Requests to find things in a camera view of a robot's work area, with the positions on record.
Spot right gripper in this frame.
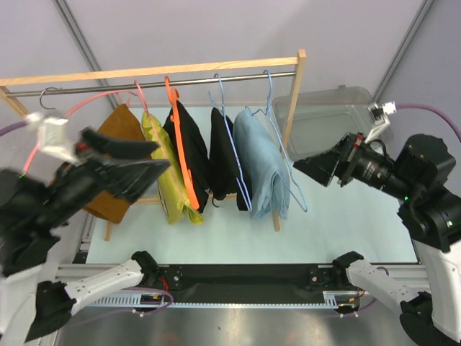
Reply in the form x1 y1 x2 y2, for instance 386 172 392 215
292 128 416 198

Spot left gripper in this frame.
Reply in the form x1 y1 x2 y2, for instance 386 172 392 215
38 124 175 226

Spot light blue wire hanger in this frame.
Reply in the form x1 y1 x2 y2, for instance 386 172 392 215
244 70 308 212

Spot light blue trousers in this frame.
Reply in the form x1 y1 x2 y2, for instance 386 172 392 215
233 109 290 220

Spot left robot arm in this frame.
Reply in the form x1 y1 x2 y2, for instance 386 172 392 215
1 128 170 345

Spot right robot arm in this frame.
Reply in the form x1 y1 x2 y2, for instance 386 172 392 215
294 133 460 345

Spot brown trousers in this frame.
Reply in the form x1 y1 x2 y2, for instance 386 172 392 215
84 104 145 224

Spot yellow trousers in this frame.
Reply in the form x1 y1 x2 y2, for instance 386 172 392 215
140 112 204 225

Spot pink plastic hanger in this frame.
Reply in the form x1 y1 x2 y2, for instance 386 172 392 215
23 86 134 174

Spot black trousers on orange hanger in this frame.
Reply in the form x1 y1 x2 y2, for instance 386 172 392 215
177 101 211 213

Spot orange plastic hanger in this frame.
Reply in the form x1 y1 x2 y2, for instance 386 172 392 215
164 76 200 210

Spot black trousers on blue hanger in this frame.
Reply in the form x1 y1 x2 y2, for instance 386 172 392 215
210 107 239 200

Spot clear plastic bin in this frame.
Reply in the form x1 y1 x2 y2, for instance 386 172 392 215
285 86 374 162

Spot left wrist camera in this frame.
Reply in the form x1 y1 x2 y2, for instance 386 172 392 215
24 110 79 164

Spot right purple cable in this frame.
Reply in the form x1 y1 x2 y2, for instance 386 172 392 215
394 102 461 145

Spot metal clothes rail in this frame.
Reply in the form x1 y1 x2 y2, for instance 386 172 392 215
5 71 298 98

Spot wooden clothes rack frame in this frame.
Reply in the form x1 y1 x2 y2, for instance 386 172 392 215
0 49 308 241

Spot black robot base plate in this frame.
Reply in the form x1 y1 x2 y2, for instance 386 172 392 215
140 264 352 302

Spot white cable duct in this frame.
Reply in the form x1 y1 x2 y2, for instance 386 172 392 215
89 291 359 310

